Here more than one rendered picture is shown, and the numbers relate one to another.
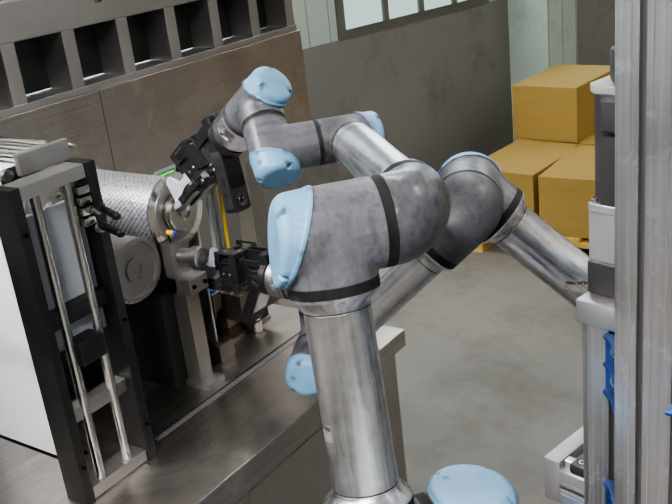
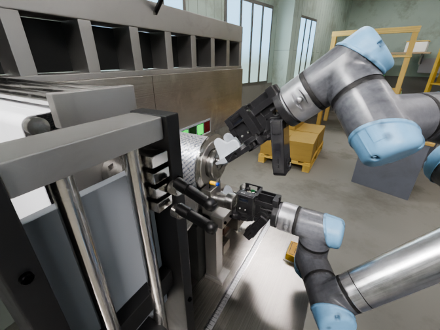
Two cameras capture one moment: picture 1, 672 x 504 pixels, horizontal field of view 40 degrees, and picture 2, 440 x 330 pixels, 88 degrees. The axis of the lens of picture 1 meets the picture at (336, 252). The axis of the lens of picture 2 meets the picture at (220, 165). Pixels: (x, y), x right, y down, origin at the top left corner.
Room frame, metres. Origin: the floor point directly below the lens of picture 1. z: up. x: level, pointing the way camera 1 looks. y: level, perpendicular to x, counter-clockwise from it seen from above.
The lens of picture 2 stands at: (1.15, 0.34, 1.49)
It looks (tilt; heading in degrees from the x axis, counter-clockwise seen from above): 25 degrees down; 353
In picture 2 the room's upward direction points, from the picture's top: straight up
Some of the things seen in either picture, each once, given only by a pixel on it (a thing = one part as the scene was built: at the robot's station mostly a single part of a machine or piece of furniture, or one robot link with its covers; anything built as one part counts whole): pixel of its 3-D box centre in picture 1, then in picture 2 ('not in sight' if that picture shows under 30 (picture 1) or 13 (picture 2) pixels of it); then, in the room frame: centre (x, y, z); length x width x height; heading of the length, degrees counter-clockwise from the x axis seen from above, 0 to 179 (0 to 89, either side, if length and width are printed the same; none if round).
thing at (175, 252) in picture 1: (194, 314); (218, 236); (1.62, 0.29, 1.05); 0.06 x 0.05 x 0.31; 53
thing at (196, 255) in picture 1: (198, 256); (231, 201); (1.60, 0.26, 1.18); 0.04 x 0.02 x 0.04; 143
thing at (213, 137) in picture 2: (175, 210); (211, 162); (1.67, 0.30, 1.25); 0.15 x 0.01 x 0.15; 143
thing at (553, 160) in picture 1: (581, 156); (295, 134); (4.60, -1.34, 0.36); 1.31 x 0.99 x 0.73; 131
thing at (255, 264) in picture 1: (249, 269); (257, 205); (1.66, 0.17, 1.12); 0.12 x 0.08 x 0.09; 54
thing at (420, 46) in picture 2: not in sight; (416, 46); (6.43, -4.86, 1.76); 0.42 x 0.35 x 0.23; 41
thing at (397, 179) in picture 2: not in sight; (399, 151); (3.71, -2.43, 0.35); 1.31 x 0.68 x 0.70; 126
